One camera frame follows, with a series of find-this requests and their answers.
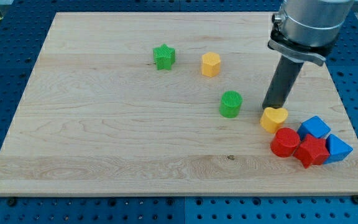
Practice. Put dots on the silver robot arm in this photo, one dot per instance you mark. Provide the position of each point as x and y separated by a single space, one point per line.
306 30

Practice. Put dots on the blue cube block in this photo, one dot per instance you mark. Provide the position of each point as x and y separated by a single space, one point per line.
314 126

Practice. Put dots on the green cylinder block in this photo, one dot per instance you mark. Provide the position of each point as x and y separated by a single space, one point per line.
230 104

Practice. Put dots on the green star block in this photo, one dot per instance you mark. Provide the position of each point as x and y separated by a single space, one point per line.
164 57

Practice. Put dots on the yellow hexagon block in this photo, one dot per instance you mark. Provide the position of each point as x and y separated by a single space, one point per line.
210 64

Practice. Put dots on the light wooden board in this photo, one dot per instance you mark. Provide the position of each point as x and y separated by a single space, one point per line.
97 119

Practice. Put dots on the yellow heart block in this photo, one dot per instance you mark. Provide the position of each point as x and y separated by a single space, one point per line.
272 119

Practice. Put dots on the red cylinder block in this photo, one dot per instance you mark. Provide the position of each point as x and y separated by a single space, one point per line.
285 142

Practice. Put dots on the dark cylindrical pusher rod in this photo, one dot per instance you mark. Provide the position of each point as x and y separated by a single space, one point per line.
282 82

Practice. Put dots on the red star block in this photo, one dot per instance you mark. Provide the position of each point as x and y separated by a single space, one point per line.
312 151

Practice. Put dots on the blue triangle block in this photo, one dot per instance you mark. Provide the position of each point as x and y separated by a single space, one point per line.
337 148

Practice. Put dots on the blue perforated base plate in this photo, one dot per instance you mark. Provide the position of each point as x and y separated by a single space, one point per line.
23 30

